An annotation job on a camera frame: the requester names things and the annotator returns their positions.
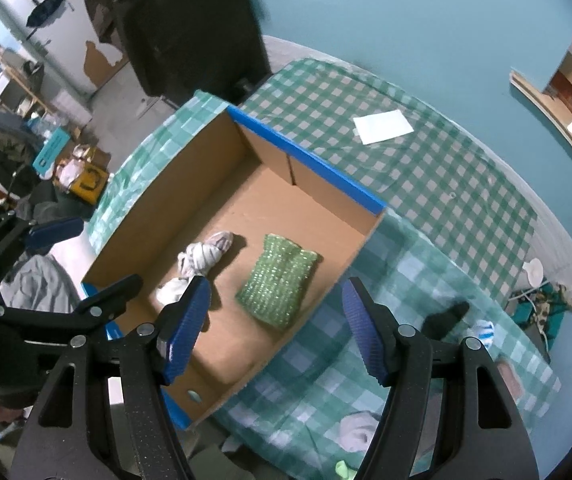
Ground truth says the white knotted cloth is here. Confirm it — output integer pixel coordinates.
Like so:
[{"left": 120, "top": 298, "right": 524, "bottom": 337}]
[{"left": 156, "top": 231, "right": 234, "bottom": 306}]

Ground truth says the black sock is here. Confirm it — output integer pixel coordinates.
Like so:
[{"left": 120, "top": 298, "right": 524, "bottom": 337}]
[{"left": 423, "top": 301, "right": 470, "bottom": 341}]

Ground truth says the teal cardboard box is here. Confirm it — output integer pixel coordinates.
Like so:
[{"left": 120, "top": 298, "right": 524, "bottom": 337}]
[{"left": 33, "top": 130, "right": 70, "bottom": 179}]

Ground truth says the cardboard box with blue edges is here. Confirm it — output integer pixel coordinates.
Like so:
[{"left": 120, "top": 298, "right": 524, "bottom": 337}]
[{"left": 81, "top": 105, "right": 387, "bottom": 431}]

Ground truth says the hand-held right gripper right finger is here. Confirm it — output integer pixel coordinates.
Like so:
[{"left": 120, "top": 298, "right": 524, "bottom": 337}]
[{"left": 342, "top": 277, "right": 539, "bottom": 480}]

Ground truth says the white paper sheet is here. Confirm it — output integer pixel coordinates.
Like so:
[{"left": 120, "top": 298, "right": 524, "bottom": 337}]
[{"left": 353, "top": 109, "right": 415, "bottom": 145}]

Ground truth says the yellow bag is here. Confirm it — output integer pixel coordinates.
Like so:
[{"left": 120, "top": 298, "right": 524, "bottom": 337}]
[{"left": 68, "top": 167, "right": 112, "bottom": 201}]

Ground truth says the grey blanket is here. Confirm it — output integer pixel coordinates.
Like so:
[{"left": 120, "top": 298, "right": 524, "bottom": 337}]
[{"left": 0, "top": 255, "right": 84, "bottom": 313}]

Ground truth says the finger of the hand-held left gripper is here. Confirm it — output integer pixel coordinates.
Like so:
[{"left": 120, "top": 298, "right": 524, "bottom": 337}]
[
  {"left": 0, "top": 212, "right": 85, "bottom": 281},
  {"left": 0, "top": 274, "right": 144, "bottom": 333}
]

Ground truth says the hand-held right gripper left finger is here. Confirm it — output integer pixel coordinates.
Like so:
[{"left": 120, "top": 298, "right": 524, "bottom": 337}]
[{"left": 11, "top": 275, "right": 212, "bottom": 480}]

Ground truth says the black umbrella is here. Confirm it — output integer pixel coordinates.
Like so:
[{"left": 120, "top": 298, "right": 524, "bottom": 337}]
[{"left": 26, "top": 0, "right": 67, "bottom": 28}]

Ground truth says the white blue striped plastic bag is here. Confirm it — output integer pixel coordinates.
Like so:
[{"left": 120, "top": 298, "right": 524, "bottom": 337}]
[{"left": 468, "top": 319, "right": 496, "bottom": 351}]

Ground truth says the pink cloth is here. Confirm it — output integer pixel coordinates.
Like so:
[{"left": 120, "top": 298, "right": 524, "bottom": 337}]
[{"left": 496, "top": 360, "right": 527, "bottom": 401}]

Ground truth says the black cabinet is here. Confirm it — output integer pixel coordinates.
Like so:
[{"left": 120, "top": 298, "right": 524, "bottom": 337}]
[{"left": 116, "top": 0, "right": 272, "bottom": 106}]

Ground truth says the wooden shelf rack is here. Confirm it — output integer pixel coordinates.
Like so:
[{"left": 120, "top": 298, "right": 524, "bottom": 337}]
[{"left": 0, "top": 45, "right": 59, "bottom": 126}]

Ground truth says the light green checked tablecloth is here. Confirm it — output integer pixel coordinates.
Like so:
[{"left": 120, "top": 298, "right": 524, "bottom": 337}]
[{"left": 88, "top": 91, "right": 562, "bottom": 476}]

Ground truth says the grey cloth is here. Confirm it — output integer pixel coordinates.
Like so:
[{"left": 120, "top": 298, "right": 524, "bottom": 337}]
[{"left": 338, "top": 411, "right": 382, "bottom": 453}]

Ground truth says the teal crate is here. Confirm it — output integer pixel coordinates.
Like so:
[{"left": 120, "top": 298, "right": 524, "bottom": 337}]
[{"left": 511, "top": 285, "right": 567, "bottom": 336}]

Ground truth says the green knitted pouch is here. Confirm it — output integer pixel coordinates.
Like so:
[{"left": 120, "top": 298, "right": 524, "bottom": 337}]
[{"left": 236, "top": 233, "right": 323, "bottom": 332}]

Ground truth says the dark green checked cloth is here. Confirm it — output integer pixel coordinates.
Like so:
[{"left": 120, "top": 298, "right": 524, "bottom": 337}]
[{"left": 238, "top": 57, "right": 537, "bottom": 311}]

